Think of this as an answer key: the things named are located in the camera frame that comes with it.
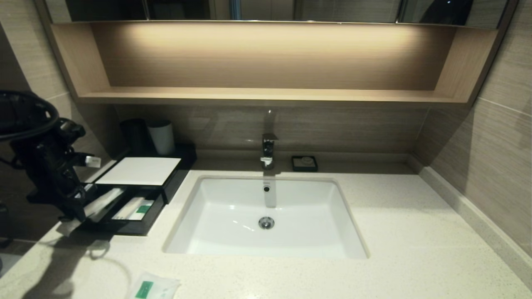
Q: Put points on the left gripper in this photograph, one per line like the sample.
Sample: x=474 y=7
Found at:
x=54 y=174

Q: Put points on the toothbrush clear sleeve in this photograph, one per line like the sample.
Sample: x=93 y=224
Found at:
x=106 y=202

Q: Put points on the grey plastic cup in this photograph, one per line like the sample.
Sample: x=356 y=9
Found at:
x=163 y=139

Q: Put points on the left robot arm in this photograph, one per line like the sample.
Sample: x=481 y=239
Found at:
x=29 y=120

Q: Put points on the black amenity drawer box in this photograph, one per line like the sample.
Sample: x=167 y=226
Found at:
x=183 y=166

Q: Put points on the plain white long packet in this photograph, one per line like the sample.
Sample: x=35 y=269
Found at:
x=126 y=209

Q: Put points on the flat white packet green label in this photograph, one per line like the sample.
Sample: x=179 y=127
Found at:
x=144 y=209

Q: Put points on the black cup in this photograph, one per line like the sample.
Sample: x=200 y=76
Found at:
x=134 y=133

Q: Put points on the small sachet green label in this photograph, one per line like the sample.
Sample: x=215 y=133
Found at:
x=149 y=287

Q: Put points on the chrome sink drain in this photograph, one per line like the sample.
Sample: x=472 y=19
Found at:
x=266 y=223

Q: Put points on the chrome faucet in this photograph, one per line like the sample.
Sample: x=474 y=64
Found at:
x=269 y=149

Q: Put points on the black soap dish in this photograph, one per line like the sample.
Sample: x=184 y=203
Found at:
x=296 y=166

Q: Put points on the white sink basin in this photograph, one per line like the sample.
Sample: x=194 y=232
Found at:
x=307 y=224

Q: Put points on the round soap bar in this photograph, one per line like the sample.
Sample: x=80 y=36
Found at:
x=307 y=160

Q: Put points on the mirror cabinet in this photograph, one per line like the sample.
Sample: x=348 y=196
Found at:
x=332 y=10

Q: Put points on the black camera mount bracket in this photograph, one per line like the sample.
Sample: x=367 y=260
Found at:
x=77 y=160

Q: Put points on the wooden wall shelf niche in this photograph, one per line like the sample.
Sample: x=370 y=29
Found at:
x=270 y=95

